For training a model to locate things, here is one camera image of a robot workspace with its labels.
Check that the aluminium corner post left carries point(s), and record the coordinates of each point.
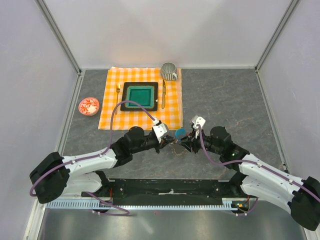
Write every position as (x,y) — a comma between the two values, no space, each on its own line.
(58,34)

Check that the aluminium corner post right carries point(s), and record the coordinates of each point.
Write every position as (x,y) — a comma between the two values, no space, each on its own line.
(276,34)

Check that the black teal square plate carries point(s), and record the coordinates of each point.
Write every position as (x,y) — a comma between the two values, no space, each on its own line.
(143,93)

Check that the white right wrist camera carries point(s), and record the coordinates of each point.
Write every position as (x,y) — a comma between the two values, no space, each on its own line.
(196,123)

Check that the grey slotted cable duct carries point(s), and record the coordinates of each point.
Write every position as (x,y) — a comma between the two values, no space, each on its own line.
(94,204)

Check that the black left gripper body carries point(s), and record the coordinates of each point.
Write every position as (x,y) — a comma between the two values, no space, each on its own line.
(149,143)

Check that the grey striped mug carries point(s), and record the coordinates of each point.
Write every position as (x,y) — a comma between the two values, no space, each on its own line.
(169,72)

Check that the yellow checkered cloth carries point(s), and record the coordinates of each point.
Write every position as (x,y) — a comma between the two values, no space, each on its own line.
(133,114)

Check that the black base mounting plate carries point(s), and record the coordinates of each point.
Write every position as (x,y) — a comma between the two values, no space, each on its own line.
(168,191)

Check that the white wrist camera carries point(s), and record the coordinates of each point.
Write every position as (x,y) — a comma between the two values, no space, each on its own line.
(196,123)
(160,129)

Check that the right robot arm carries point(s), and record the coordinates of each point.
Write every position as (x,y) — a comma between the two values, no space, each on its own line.
(297,196)

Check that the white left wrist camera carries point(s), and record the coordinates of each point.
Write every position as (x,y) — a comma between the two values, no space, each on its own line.
(160,129)

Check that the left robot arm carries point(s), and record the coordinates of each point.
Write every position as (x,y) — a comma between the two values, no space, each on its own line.
(58,175)

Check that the red white patterned bowl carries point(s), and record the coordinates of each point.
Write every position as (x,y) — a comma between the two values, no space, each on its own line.
(89,106)

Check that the gold fork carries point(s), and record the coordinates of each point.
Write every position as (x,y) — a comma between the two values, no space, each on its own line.
(118,90)

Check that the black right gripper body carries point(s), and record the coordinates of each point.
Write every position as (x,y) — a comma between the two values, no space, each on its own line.
(196,143)

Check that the aluminium corner post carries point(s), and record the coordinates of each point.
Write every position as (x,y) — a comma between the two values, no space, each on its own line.
(58,34)
(276,34)

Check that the gold knife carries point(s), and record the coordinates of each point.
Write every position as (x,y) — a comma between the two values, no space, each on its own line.
(164,91)

